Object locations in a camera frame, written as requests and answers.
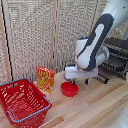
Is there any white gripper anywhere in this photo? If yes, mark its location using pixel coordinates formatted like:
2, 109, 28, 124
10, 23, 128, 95
63, 64, 100, 87

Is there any red bowl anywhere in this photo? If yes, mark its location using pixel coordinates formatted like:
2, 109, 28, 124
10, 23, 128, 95
60, 81, 80, 98

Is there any silver black toaster oven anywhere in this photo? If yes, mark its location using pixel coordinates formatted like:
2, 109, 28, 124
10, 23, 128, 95
99, 37, 128, 80

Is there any red yellow cereal box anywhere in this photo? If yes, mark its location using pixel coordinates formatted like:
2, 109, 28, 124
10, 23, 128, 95
35, 65, 56, 94

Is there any red plastic shopping basket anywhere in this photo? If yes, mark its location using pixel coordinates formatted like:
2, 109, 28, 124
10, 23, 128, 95
0, 78, 53, 128

